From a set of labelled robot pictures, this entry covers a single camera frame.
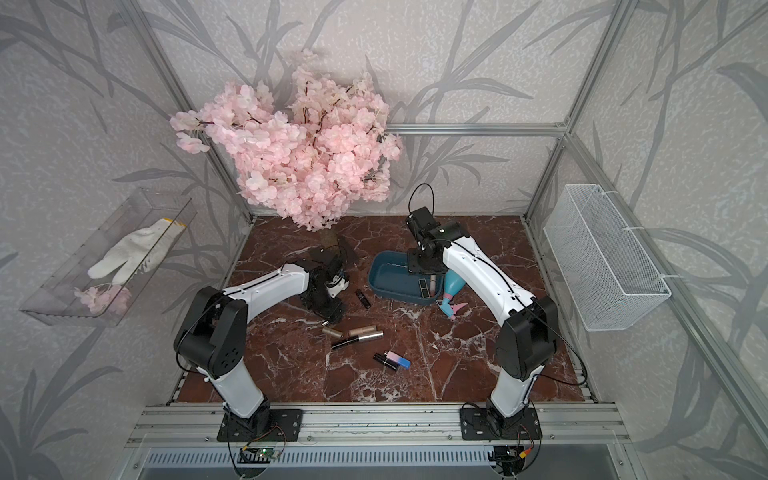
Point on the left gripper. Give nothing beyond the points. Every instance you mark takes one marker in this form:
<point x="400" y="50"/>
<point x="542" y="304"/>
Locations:
<point x="333" y="314"/>

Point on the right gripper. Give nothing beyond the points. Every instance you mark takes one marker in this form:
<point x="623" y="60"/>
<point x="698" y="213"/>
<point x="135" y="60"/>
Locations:
<point x="413" y="268"/>

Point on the teal plastic storage box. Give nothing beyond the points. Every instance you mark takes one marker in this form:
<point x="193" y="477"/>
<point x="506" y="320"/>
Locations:
<point x="389" y="278"/>

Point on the pink blue gradient lipstick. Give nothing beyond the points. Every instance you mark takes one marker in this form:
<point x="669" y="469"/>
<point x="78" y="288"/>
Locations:
<point x="397" y="359"/>

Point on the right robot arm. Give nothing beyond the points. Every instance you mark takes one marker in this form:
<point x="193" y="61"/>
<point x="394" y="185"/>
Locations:
<point x="529" y="329"/>

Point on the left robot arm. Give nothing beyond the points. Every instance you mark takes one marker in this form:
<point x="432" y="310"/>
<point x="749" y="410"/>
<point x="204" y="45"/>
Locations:
<point x="212" y="336"/>

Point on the small black lipstick tube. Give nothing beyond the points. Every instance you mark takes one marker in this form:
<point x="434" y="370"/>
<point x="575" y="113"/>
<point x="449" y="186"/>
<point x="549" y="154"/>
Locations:
<point x="363" y="299"/>

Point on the short gold lipstick tube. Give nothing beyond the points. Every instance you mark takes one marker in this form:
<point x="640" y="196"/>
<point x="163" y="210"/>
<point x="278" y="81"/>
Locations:
<point x="333" y="333"/>

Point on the beige lipstick tube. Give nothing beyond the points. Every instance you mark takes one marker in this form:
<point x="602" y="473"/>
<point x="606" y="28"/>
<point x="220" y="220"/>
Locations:
<point x="362" y="330"/>

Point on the black silver mascara tube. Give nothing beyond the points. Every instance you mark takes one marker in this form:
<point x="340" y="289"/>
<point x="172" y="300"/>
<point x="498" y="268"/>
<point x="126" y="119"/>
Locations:
<point x="373" y="335"/>

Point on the pink cherry blossom tree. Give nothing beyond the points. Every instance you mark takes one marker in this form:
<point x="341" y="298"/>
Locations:
<point x="309" y="162"/>

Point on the white work glove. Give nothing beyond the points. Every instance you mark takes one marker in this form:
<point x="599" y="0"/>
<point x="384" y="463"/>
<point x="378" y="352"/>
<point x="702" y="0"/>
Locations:
<point x="138" y="252"/>

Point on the left circuit board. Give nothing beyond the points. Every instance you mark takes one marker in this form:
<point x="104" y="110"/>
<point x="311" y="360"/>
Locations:
<point x="259" y="455"/>

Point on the circuit board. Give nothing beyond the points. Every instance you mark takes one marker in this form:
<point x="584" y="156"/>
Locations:
<point x="259" y="455"/>
<point x="509" y="454"/>

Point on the pink flower sprig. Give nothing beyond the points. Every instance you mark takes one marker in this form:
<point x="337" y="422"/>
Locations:
<point x="105" y="298"/>

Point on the right circuit board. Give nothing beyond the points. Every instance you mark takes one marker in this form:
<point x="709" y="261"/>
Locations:
<point x="509" y="454"/>

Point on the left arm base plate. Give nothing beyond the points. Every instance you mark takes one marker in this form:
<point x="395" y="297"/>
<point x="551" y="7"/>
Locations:
<point x="279" y="425"/>

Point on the white wire mesh basket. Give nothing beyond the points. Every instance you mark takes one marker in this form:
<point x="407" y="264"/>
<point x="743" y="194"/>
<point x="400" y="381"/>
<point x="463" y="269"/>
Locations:
<point x="611" y="278"/>

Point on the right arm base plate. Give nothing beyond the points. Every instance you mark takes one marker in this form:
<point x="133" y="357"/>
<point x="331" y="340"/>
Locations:
<point x="498" y="425"/>

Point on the clear acrylic wall tray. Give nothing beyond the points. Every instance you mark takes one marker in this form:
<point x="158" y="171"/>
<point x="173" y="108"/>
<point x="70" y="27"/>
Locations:
<point x="99" y="283"/>

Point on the aluminium front rail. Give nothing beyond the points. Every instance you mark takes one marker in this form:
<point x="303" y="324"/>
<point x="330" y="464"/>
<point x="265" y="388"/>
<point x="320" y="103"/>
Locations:
<point x="382" y="424"/>

